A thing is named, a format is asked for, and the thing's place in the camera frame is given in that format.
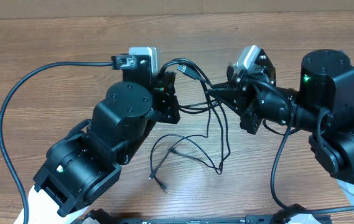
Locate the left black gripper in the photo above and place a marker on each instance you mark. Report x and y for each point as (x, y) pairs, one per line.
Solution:
(163, 93)

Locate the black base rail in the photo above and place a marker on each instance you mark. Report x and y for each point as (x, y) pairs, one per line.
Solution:
(99, 216)

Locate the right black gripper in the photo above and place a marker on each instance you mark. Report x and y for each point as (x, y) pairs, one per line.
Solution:
(244, 106)

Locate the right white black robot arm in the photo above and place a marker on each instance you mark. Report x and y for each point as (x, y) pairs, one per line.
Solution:
(323, 105)

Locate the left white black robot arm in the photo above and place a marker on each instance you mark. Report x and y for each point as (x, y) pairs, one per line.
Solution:
(83, 165)

